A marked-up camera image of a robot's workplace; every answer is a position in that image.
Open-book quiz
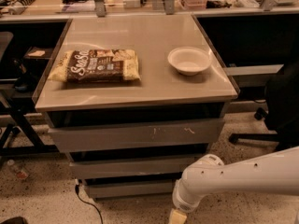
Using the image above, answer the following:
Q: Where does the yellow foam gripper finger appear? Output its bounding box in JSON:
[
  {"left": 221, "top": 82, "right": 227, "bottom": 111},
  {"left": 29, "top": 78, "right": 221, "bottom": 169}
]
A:
[{"left": 168, "top": 208, "right": 187, "bottom": 224}]

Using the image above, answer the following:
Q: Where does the grey drawer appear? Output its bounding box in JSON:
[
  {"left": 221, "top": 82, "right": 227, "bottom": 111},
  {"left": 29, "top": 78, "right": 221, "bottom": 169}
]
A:
[
  {"left": 84, "top": 179, "right": 174, "bottom": 199},
  {"left": 70, "top": 154, "right": 203, "bottom": 179},
  {"left": 49, "top": 119, "right": 224, "bottom": 153}
]

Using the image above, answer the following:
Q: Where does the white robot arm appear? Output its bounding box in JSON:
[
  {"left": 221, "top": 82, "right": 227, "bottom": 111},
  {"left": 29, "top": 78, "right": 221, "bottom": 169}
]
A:
[{"left": 168, "top": 147, "right": 299, "bottom": 224}]

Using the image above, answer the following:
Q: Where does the grey drawer cabinet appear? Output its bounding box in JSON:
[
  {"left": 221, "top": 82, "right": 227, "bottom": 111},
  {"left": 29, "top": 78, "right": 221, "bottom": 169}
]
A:
[{"left": 36, "top": 15, "right": 238, "bottom": 199}]

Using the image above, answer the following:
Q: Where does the white paper bowl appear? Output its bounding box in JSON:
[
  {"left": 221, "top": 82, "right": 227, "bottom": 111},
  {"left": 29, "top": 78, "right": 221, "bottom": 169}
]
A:
[{"left": 167, "top": 47, "right": 211, "bottom": 76}]

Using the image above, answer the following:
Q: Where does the plastic bottle on floor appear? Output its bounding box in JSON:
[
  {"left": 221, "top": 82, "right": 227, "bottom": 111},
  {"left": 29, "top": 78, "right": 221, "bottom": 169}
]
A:
[{"left": 7, "top": 160, "right": 29, "bottom": 180}]

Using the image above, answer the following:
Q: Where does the black office chair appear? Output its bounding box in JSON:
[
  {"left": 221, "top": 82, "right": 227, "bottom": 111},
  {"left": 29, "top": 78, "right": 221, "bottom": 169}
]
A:
[{"left": 229, "top": 63, "right": 299, "bottom": 151}]

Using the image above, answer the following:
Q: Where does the brown yellow snack bag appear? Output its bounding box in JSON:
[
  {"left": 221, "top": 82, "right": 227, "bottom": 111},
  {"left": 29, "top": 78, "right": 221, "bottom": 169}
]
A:
[{"left": 48, "top": 49, "right": 140, "bottom": 83}]

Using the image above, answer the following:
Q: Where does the black floor cable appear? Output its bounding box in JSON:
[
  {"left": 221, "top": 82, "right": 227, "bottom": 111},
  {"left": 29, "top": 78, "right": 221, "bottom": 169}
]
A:
[{"left": 74, "top": 184, "right": 105, "bottom": 224}]

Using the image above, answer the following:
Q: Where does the black desk frame left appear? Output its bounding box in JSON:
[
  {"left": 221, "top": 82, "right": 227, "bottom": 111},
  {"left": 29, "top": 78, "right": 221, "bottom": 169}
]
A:
[{"left": 0, "top": 90, "right": 59, "bottom": 158}]

